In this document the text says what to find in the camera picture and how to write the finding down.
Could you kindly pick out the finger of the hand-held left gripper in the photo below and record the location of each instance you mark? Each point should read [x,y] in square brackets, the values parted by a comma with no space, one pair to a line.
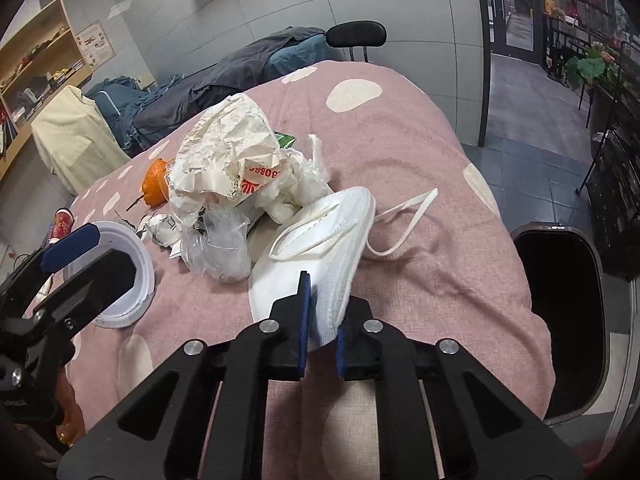
[70,247]
[100,280]

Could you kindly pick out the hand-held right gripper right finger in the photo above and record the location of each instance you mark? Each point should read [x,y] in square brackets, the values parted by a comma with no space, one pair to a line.
[342,355]

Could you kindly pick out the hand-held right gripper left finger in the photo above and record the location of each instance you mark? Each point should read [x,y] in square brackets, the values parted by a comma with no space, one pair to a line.
[302,325]

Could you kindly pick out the blue and white paper bowl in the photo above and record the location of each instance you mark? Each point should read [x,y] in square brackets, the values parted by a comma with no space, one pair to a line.
[142,280]

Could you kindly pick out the white face mask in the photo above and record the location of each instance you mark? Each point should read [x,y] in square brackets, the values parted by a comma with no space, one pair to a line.
[310,270]

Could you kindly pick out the white tissue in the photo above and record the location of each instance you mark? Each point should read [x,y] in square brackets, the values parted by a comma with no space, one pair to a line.
[305,180]

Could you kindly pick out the green carton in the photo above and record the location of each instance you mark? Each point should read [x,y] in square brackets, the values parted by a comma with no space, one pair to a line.
[285,138]

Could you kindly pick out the dark brown trash bin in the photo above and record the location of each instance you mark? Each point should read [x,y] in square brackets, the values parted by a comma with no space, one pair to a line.
[555,310]

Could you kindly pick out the person's left hand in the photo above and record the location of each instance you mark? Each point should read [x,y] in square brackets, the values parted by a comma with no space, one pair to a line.
[72,410]

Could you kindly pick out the red can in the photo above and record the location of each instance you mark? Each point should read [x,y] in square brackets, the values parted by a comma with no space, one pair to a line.
[62,222]

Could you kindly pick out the small crumpled printed paper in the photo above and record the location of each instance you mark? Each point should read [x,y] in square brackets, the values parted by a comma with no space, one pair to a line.
[162,227]

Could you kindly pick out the clear plastic wrap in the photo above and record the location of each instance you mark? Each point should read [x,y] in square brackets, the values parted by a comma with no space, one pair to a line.
[220,255]

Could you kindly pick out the orange peel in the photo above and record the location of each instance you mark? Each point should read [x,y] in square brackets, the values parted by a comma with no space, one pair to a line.
[156,180]

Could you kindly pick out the cream cloth cover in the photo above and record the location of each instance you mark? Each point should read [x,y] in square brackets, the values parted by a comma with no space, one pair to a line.
[75,135]

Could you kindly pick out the blue cloth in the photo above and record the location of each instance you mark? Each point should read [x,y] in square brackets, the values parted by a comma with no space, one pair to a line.
[122,97]

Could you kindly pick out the crumpled white paper bag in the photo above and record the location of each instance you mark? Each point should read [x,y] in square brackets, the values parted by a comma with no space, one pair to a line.
[225,135]

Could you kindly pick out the pink spotted blanket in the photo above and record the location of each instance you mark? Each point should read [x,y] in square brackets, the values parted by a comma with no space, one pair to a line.
[400,160]

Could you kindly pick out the wooden bookshelf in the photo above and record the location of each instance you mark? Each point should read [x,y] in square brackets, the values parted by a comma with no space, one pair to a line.
[70,35]

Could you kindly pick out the dark grey blanket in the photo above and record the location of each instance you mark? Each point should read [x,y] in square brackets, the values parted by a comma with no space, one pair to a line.
[225,75]

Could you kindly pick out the teal pillow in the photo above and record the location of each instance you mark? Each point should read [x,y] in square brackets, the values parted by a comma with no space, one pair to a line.
[295,55]

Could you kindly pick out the black chair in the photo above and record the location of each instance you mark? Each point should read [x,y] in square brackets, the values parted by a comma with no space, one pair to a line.
[355,34]

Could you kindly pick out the black mesh drawer rack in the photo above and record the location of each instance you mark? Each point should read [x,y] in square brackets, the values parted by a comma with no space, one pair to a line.
[620,185]

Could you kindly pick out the green potted plant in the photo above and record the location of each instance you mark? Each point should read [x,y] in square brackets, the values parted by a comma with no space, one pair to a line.
[587,67]

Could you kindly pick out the glass door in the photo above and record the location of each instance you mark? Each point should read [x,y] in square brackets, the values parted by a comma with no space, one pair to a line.
[520,10]

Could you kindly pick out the wall poster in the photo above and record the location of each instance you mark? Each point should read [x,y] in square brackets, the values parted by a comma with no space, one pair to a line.
[95,42]

